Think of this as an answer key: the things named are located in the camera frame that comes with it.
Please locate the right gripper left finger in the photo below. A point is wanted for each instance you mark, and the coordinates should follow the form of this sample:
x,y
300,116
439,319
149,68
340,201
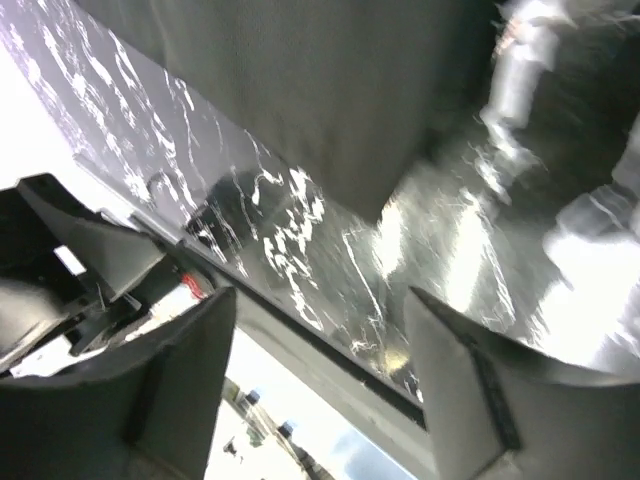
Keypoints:
x,y
144,410

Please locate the black marbled table mat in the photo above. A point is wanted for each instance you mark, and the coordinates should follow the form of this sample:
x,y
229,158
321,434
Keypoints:
x,y
551,268

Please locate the black t shirt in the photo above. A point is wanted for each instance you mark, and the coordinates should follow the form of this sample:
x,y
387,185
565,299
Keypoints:
x,y
348,91

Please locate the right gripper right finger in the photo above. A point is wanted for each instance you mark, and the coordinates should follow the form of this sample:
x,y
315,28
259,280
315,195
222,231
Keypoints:
x,y
497,409

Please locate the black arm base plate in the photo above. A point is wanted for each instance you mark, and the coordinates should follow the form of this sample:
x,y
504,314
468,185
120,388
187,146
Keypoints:
x,y
360,423

